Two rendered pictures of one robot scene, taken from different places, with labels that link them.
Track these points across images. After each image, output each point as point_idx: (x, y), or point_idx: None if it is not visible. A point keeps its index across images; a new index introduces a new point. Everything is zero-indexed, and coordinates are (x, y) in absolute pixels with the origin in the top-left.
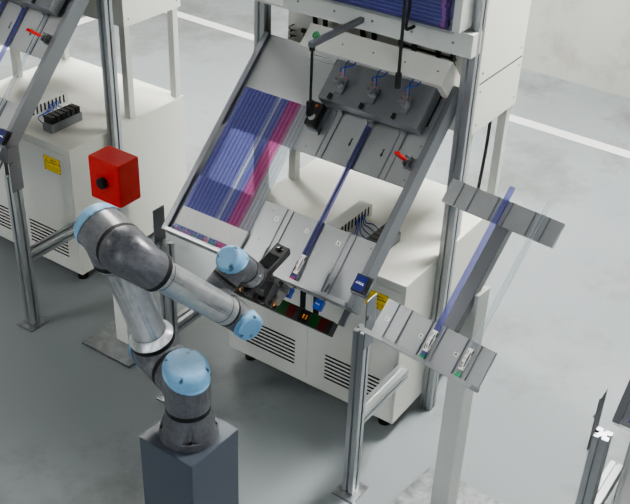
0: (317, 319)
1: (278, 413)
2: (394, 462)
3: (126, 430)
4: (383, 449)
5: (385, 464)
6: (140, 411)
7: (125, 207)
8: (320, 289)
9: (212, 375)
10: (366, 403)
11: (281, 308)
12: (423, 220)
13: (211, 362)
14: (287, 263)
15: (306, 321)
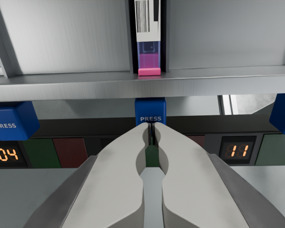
0: None
1: (116, 114)
2: (210, 104)
3: (32, 200)
4: (196, 99)
5: (206, 110)
6: (30, 176)
7: None
8: None
9: (54, 112)
10: (229, 111)
11: (154, 157)
12: None
13: (45, 102)
14: (80, 8)
15: (249, 159)
